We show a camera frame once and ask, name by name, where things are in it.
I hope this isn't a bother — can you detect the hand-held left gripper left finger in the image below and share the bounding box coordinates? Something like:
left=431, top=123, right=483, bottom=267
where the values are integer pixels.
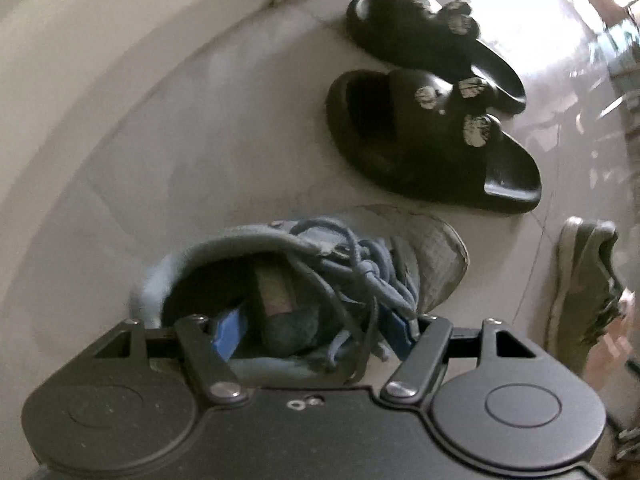
left=92, top=309, right=249, bottom=405

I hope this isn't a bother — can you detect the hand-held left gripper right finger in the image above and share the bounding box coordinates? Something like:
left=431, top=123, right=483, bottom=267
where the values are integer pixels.
left=380, top=310, right=547, bottom=405

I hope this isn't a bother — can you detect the black slipper with charms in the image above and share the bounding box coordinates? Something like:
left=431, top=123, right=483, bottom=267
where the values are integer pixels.
left=345, top=0, right=529, bottom=115
left=324, top=68, right=544, bottom=215

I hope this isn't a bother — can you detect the grey sneaker with blue laces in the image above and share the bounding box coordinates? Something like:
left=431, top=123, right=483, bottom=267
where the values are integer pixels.
left=128, top=203, right=471, bottom=387
left=544, top=216, right=627, bottom=377

